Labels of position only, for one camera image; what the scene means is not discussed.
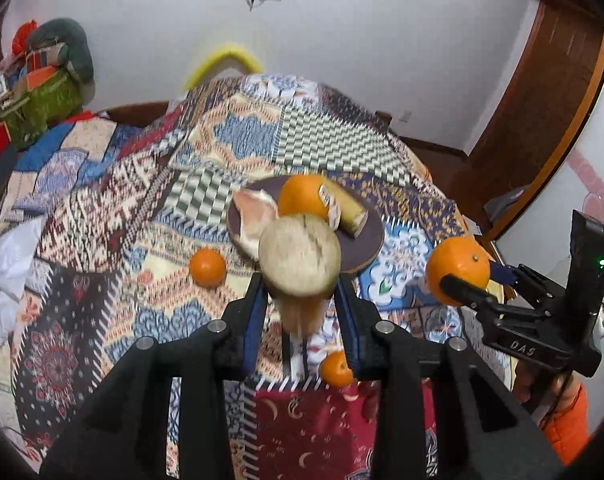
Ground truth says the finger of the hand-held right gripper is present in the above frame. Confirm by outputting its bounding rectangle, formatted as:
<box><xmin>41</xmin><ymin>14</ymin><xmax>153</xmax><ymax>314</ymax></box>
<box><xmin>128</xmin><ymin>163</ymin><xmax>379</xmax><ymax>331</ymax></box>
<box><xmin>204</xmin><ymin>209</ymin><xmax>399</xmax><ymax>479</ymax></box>
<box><xmin>488</xmin><ymin>259</ymin><xmax>567</xmax><ymax>311</ymax></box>
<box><xmin>439</xmin><ymin>273</ymin><xmax>500</xmax><ymax>312</ymax></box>

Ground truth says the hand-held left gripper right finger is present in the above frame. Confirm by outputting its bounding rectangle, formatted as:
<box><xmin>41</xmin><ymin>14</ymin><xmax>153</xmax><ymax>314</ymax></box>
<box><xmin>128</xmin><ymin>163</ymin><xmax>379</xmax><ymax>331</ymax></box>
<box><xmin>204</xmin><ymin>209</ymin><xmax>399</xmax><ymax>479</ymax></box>
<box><xmin>334</xmin><ymin>280</ymin><xmax>570</xmax><ymax>480</ymax></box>

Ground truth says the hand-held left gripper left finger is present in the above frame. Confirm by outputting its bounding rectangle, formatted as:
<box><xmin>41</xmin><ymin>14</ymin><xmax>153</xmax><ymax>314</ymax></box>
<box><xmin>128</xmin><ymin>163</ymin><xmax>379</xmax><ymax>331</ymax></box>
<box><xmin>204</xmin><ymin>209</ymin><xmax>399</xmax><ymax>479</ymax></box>
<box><xmin>39</xmin><ymin>272</ymin><xmax>270</xmax><ymax>480</ymax></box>

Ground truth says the large plain orange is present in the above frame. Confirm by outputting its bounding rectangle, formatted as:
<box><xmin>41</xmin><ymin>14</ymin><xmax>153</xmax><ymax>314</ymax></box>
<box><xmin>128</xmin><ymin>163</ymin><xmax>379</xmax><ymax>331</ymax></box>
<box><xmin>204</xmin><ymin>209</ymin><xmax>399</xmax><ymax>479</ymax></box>
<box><xmin>425</xmin><ymin>236</ymin><xmax>492</xmax><ymax>307</ymax></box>

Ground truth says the purple round plate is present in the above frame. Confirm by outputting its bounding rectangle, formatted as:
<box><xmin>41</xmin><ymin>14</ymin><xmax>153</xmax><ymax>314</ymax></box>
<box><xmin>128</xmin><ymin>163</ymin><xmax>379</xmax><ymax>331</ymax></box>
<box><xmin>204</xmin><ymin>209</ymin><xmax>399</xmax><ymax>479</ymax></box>
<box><xmin>226</xmin><ymin>175</ymin><xmax>385</xmax><ymax>273</ymax></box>

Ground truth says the large pink pomelo piece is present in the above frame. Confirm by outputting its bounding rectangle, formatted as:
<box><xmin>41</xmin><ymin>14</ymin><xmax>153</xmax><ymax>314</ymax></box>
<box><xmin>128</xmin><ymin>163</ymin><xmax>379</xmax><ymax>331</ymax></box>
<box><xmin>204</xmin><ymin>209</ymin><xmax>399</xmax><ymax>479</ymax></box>
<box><xmin>231</xmin><ymin>189</ymin><xmax>279</xmax><ymax>262</ymax></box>

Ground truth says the yellow banana piece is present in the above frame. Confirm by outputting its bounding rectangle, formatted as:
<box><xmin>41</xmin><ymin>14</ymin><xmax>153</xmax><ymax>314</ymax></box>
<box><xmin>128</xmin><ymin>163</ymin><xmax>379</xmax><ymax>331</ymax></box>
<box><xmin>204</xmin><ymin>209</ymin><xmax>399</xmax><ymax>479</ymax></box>
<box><xmin>325</xmin><ymin>180</ymin><xmax>369</xmax><ymax>237</ymax></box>

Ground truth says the large orange with sticker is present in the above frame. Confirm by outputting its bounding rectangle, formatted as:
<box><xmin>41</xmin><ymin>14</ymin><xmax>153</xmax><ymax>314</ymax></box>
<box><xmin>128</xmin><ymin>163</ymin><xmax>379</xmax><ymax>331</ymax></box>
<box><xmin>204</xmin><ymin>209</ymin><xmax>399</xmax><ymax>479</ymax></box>
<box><xmin>278</xmin><ymin>174</ymin><xmax>339</xmax><ymax>221</ymax></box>

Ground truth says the person's right forearm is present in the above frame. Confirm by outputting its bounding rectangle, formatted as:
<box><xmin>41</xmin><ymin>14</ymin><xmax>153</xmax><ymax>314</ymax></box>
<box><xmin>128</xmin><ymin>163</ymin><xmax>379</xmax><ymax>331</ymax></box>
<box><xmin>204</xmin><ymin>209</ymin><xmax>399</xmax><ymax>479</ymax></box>
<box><xmin>539</xmin><ymin>382</ymin><xmax>590</xmax><ymax>467</ymax></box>

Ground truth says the person's right hand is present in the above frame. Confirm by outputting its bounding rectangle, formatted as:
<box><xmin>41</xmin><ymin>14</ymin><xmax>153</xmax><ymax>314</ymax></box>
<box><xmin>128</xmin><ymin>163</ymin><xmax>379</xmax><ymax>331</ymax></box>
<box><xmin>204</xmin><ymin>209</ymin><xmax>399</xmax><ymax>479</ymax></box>
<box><xmin>512</xmin><ymin>360</ymin><xmax>580</xmax><ymax>413</ymax></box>

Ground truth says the small orange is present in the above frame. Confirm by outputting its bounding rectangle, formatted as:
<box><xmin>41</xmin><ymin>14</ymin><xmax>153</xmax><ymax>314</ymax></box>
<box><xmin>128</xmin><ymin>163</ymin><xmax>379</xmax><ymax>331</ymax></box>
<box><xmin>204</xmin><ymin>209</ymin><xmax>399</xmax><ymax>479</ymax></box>
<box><xmin>319</xmin><ymin>350</ymin><xmax>357</xmax><ymax>389</ymax></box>
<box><xmin>189</xmin><ymin>248</ymin><xmax>227</xmax><ymax>288</ymax></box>

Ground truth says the white heart-print wardrobe door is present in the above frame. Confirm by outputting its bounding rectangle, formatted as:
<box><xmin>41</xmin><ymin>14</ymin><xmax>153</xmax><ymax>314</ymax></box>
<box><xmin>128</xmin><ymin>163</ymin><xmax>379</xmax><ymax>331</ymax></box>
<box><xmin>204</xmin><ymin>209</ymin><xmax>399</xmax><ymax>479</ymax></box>
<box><xmin>494</xmin><ymin>40</ymin><xmax>604</xmax><ymax>341</ymax></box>

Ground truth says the patchwork printed blanket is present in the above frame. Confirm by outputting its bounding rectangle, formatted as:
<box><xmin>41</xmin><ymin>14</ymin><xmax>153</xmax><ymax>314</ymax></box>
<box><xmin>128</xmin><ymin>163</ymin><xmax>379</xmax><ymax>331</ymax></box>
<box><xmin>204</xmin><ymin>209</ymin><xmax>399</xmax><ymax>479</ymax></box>
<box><xmin>9</xmin><ymin>74</ymin><xmax>513</xmax><ymax>480</ymax></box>

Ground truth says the brown wooden door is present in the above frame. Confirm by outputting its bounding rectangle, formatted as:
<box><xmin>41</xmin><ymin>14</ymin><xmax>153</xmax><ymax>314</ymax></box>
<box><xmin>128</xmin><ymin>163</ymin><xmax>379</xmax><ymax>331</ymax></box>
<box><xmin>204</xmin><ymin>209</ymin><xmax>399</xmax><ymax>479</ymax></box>
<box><xmin>462</xmin><ymin>0</ymin><xmax>604</xmax><ymax>243</ymax></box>

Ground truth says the blue patchwork quilt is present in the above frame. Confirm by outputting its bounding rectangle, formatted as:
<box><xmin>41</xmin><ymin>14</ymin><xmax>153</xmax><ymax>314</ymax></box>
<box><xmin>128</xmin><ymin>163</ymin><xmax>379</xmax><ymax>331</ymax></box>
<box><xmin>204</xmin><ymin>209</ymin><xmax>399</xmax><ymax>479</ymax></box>
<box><xmin>9</xmin><ymin>112</ymin><xmax>147</xmax><ymax>213</ymax></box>

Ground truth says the white crumpled sheet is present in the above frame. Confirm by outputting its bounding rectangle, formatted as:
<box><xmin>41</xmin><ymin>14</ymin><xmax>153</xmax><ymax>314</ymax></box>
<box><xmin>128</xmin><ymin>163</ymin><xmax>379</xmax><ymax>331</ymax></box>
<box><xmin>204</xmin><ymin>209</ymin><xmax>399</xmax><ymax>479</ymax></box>
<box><xmin>0</xmin><ymin>216</ymin><xmax>46</xmax><ymax>352</ymax></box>

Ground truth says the green fabric bag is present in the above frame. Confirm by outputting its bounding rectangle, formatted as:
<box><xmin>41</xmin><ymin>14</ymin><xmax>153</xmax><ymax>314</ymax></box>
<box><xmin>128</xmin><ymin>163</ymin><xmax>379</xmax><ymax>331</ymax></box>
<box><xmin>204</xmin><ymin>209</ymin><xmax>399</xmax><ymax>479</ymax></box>
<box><xmin>0</xmin><ymin>67</ymin><xmax>83</xmax><ymax>150</ymax></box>

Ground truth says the grey neck pillow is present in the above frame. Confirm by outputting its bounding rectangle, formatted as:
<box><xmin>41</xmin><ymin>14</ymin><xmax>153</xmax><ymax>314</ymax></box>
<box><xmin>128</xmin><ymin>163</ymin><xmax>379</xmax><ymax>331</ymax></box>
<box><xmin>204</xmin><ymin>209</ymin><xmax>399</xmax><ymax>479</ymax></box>
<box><xmin>28</xmin><ymin>17</ymin><xmax>95</xmax><ymax>100</ymax></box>

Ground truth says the red plastic bag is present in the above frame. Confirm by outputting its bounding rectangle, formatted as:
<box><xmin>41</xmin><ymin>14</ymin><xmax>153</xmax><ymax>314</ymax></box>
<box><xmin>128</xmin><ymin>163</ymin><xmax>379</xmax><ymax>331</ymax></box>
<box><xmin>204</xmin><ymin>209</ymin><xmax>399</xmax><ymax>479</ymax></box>
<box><xmin>10</xmin><ymin>18</ymin><xmax>38</xmax><ymax>55</ymax></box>

